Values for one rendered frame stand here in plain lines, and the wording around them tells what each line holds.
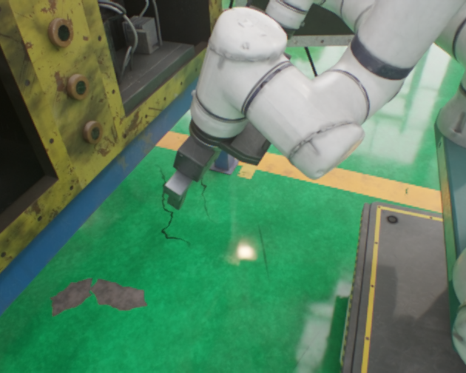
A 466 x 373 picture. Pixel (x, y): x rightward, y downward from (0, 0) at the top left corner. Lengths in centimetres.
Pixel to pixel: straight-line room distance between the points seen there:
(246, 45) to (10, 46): 45
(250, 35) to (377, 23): 15
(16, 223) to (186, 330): 77
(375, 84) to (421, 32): 8
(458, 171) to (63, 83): 84
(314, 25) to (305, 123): 109
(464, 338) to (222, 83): 37
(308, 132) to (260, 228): 124
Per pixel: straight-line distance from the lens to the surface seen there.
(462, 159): 96
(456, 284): 69
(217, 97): 49
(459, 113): 100
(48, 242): 97
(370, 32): 50
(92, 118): 92
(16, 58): 77
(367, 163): 205
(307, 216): 171
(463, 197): 86
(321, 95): 45
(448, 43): 105
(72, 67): 86
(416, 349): 109
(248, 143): 57
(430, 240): 132
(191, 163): 58
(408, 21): 48
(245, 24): 46
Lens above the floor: 125
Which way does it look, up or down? 43 degrees down
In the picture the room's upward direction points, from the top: 2 degrees counter-clockwise
